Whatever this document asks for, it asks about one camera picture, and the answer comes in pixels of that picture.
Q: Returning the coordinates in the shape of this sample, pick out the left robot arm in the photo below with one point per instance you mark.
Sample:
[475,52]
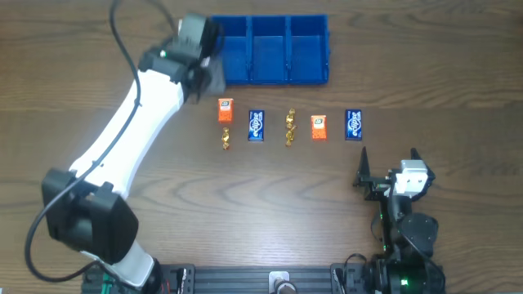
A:
[143,122]

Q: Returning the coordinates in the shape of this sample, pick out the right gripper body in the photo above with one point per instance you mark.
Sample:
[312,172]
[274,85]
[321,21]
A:
[376,188]

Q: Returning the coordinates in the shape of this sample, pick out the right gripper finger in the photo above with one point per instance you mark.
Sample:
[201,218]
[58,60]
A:
[363,165]
[415,155]

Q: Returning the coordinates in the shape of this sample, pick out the gold candy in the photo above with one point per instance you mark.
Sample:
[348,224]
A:
[290,136]
[290,118]
[225,139]

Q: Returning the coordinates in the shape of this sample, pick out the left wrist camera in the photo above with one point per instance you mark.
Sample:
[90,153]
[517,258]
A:
[192,28]

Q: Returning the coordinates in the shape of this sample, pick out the orange candy box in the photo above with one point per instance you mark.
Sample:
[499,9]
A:
[318,131]
[225,115]

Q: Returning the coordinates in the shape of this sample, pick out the blue candy pack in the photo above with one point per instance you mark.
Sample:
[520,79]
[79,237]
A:
[353,126]
[256,126]

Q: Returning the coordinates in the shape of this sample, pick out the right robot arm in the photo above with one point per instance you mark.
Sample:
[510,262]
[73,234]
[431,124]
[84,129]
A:
[417,232]

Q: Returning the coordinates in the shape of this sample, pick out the mounting rail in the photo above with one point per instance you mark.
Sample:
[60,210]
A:
[237,279]

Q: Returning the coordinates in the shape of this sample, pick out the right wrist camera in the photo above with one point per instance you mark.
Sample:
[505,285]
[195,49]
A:
[410,175]

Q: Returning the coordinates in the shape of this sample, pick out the blue tray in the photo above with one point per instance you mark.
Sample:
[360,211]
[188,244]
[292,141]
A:
[265,61]

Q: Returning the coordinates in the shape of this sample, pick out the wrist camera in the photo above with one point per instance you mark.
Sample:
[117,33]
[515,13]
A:
[410,175]
[192,28]

